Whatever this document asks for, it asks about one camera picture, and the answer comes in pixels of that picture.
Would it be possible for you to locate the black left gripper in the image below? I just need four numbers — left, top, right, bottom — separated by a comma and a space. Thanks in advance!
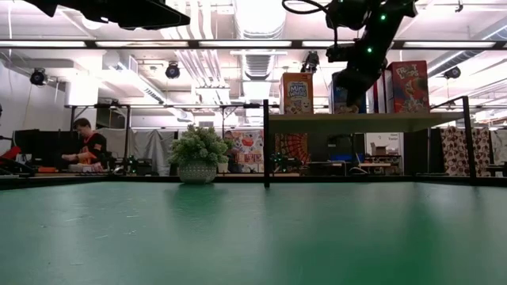
59, 0, 192, 31

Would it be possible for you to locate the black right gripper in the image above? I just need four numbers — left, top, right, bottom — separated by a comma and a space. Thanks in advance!
326, 23, 397, 108

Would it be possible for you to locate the blue Rice Krispies cereal box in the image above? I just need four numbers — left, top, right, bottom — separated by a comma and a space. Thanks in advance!
328, 70, 368, 115

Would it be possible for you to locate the red Froot Loops cereal box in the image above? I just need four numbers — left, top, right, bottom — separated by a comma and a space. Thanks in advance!
374, 59, 431, 115

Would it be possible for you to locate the orange Mini Wheats cereal box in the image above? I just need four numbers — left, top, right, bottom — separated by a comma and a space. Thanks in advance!
279, 72, 314, 116

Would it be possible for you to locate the wooden shelf board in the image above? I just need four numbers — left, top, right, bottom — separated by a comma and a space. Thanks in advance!
268, 112, 464, 134

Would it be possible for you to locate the black overhead light bar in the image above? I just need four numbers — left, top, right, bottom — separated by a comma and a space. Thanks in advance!
0, 38, 507, 51

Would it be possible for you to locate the orange web patterned cloth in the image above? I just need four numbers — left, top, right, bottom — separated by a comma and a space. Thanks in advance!
274, 133, 312, 163

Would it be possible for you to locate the ceiling air vent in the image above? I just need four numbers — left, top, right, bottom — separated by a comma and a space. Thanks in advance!
242, 53, 274, 80

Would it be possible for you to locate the brown white patterned cloth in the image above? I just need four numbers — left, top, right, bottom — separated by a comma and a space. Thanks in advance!
439, 126, 492, 177

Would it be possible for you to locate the colourful patterned cloth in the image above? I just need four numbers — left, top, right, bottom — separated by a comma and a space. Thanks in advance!
227, 129, 265, 174

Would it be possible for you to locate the grey fabric cover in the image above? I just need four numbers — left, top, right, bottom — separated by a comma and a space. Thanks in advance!
97, 128, 177, 175

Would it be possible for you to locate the green plant in white pot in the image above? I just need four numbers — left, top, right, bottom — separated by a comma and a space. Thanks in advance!
169, 124, 235, 185

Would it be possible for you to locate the person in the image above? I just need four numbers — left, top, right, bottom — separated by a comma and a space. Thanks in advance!
61, 117, 108, 173

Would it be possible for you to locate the black computer monitor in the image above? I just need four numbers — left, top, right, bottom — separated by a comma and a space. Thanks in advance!
12, 129, 80, 167

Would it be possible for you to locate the green table mat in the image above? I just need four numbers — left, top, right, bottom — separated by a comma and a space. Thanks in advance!
0, 180, 507, 285

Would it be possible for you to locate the red object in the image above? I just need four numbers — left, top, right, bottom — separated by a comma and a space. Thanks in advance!
0, 146, 19, 162

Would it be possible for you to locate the black table frame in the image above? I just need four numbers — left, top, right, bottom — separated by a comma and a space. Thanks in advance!
0, 173, 507, 189

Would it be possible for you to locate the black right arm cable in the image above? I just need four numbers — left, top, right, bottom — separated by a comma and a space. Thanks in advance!
281, 0, 338, 45

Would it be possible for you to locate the black metal background frame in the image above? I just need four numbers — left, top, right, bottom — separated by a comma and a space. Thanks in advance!
65, 101, 278, 175

